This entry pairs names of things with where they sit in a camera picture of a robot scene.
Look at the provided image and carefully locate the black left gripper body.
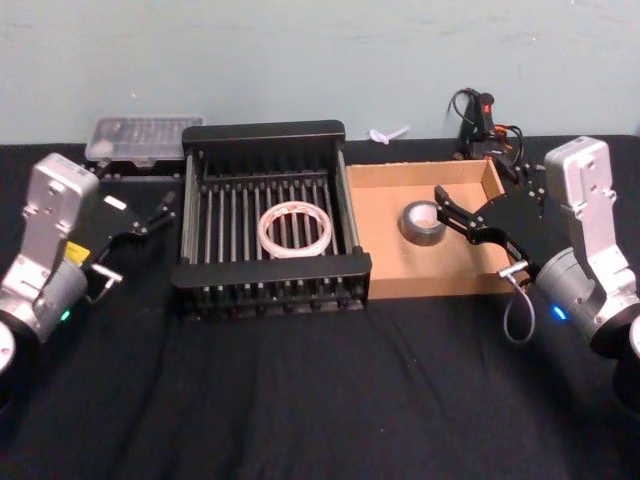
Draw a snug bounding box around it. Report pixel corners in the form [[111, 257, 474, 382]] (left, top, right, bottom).
[[64, 185, 148, 273]]

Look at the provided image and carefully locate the silver tape roll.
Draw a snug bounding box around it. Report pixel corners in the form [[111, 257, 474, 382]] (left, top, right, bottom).
[[397, 200, 447, 248]]

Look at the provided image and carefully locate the black rack with steel bars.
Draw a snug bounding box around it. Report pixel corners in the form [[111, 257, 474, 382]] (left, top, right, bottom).
[[170, 119, 373, 320]]

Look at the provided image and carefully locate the right gripper thin cable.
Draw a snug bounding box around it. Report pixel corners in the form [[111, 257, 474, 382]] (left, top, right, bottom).
[[498, 259, 539, 346]]

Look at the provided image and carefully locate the black corded tool red switch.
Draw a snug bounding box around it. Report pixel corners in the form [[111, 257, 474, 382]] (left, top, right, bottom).
[[447, 88, 532, 177]]

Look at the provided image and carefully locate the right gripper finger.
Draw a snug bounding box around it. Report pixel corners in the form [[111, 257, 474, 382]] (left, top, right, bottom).
[[433, 184, 484, 247], [501, 160, 545, 202]]

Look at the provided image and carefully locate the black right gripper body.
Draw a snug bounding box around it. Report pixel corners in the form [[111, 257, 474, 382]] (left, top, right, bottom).
[[478, 186, 552, 267]]

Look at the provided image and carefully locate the white tape roll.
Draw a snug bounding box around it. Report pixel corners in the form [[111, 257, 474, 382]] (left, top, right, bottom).
[[256, 201, 333, 259]]

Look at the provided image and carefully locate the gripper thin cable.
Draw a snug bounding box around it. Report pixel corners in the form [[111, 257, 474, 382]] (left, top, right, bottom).
[[86, 263, 124, 304], [498, 259, 539, 346]]

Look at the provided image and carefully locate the black table cloth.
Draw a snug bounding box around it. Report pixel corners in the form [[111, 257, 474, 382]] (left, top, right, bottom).
[[0, 133, 640, 480]]

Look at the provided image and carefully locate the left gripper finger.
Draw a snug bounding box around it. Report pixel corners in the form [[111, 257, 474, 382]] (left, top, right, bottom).
[[132, 191, 178, 237]]

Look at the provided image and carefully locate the shallow brown cardboard tray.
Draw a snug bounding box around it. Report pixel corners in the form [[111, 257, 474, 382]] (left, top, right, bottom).
[[345, 158, 527, 301]]

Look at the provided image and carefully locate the small white three-armed plastic piece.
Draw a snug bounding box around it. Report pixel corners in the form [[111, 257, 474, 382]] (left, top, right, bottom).
[[369, 124, 412, 147]]

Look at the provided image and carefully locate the pale grey-green wall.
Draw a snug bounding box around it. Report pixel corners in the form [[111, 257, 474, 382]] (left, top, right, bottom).
[[0, 0, 640, 151]]

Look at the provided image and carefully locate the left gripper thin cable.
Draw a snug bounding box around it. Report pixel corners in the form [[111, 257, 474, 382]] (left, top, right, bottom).
[[86, 263, 124, 304]]

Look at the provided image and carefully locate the clear plastic case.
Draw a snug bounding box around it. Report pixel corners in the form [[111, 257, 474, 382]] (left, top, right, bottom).
[[83, 114, 208, 165]]

